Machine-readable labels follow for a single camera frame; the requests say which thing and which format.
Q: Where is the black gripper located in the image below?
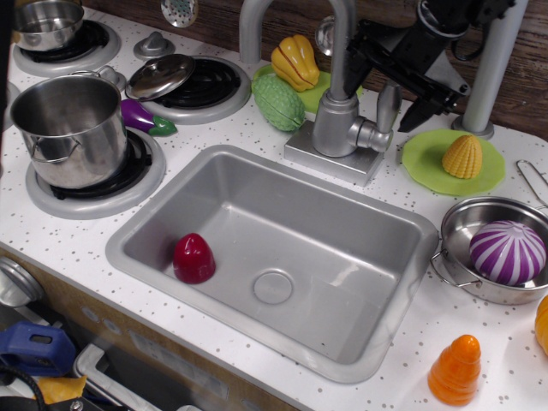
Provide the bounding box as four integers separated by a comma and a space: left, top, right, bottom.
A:
345, 19, 470, 132

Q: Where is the silver faucet lever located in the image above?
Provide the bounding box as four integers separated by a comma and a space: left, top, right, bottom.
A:
376, 80, 402, 134

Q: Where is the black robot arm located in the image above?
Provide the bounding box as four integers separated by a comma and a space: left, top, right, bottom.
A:
344, 1, 515, 132

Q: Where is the silver toy faucet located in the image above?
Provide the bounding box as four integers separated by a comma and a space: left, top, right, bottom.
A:
238, 0, 395, 188

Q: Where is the green plate under corn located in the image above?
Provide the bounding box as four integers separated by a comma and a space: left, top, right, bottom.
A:
402, 129, 505, 196

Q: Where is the hanging steel ladle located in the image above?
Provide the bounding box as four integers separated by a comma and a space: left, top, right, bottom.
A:
315, 15, 335, 57

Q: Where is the yellow toy bell pepper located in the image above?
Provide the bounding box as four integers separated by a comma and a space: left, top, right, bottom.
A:
271, 34, 319, 92

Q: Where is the yellow toy corn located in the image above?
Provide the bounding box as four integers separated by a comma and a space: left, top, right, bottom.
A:
442, 134, 483, 179

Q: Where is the green toy bitter gourd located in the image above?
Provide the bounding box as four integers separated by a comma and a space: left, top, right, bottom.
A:
252, 75, 305, 132

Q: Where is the middle stove burner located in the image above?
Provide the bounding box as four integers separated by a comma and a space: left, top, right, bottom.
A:
141, 57, 251, 125

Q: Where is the stove burner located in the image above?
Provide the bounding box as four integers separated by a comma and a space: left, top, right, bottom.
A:
26, 128, 166, 220
12, 20, 121, 78
141, 57, 251, 125

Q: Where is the silver toy sink basin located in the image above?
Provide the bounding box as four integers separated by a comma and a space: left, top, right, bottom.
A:
106, 146, 438, 384

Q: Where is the purple striped toy onion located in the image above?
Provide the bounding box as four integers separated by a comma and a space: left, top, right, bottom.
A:
468, 220, 547, 286

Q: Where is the hanging steel strainer spoon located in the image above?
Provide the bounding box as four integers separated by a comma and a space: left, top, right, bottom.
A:
160, 0, 199, 28

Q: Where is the steel pot lid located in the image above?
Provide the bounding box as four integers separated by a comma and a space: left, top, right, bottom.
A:
125, 54, 196, 101

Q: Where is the grey stove knob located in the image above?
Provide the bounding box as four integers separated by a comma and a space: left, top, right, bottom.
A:
133, 32, 176, 61

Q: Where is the purple toy eggplant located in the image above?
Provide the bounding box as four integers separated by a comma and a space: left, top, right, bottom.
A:
121, 99, 177, 137

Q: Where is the front left stove burner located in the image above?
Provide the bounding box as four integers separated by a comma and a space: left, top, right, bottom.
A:
26, 128, 166, 220

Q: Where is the red toy pepper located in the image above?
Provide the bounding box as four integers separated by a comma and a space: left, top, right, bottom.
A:
172, 233, 216, 284

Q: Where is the orange toy at edge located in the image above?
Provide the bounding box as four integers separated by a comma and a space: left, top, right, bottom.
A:
534, 295, 548, 355

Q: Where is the back left stove burner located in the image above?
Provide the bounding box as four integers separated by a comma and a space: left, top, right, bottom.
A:
12, 20, 121, 78

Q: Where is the orange toy carrot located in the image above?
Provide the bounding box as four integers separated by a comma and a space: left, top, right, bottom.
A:
427, 335, 481, 406

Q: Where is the large steel pot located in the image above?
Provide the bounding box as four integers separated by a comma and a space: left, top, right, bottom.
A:
10, 74, 128, 189

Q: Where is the small steel pot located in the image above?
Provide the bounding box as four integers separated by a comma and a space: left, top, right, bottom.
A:
12, 1, 85, 51

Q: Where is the silver oven knob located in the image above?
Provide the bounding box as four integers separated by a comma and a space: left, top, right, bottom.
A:
1, 256, 45, 308

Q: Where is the blue clamp tool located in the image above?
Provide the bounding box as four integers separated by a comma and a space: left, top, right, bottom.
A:
1, 321, 77, 377

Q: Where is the yellow cloth piece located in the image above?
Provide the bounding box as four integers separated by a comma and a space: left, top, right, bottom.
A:
37, 375, 87, 405

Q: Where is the grey vertical post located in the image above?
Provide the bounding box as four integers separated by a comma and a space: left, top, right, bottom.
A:
451, 0, 529, 140

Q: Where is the wire utensil handle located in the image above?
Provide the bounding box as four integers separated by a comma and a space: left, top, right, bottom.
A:
515, 159, 547, 209

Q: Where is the steel pan with handles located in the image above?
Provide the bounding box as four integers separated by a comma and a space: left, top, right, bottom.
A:
430, 196, 547, 305

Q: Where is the black cable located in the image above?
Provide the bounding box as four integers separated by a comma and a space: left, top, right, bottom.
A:
0, 363, 46, 411

